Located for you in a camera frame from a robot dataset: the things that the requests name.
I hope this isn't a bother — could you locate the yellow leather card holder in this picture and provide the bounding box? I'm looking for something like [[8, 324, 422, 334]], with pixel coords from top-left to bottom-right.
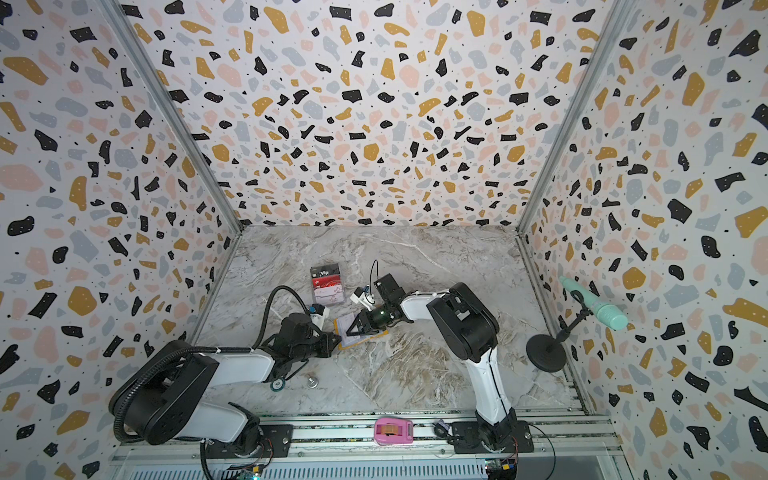
[[334, 313, 388, 350]]

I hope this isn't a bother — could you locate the black VIP card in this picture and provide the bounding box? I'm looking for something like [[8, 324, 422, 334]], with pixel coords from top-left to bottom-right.
[[310, 263, 340, 280]]

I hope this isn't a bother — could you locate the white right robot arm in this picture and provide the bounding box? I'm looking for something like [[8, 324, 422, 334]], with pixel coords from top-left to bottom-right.
[[346, 274, 516, 428]]

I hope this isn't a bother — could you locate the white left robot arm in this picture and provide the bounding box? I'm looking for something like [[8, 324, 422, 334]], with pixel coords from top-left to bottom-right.
[[109, 312, 342, 449]]

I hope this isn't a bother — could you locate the clear acrylic card stand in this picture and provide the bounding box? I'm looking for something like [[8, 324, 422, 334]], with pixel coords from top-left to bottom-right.
[[310, 263, 345, 306]]

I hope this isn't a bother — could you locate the teal round token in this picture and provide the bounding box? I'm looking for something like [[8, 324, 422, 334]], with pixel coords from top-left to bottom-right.
[[270, 378, 285, 392]]

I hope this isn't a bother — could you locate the pink tape measure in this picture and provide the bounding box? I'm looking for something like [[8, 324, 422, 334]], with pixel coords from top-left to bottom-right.
[[373, 417, 414, 446]]

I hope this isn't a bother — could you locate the mint green microphone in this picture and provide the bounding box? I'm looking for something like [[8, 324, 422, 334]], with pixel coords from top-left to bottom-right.
[[559, 276, 629, 331]]

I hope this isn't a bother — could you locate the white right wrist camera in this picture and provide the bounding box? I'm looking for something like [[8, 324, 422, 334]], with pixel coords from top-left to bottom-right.
[[350, 286, 376, 311]]

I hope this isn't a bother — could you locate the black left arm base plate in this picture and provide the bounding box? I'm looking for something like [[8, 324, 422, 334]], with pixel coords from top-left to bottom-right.
[[206, 425, 294, 463]]

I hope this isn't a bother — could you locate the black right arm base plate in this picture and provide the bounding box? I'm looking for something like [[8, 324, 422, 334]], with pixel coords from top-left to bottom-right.
[[433, 420, 534, 455]]

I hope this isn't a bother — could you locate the black corrugated cable conduit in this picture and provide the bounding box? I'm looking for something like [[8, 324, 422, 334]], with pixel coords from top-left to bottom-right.
[[109, 284, 310, 444]]

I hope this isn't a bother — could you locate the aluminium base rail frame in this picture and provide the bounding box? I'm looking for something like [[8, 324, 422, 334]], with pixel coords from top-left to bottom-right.
[[105, 409, 633, 479]]

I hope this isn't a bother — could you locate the aluminium corner post left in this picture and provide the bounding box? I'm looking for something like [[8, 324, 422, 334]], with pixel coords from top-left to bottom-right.
[[95, 0, 243, 235]]

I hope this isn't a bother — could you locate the aluminium corner post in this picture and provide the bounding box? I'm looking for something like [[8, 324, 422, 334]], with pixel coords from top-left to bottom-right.
[[95, 0, 243, 235], [516, 0, 637, 235]]

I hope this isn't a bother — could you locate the aluminium corner post right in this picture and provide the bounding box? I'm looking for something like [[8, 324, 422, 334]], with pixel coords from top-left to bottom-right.
[[516, 0, 637, 235]]

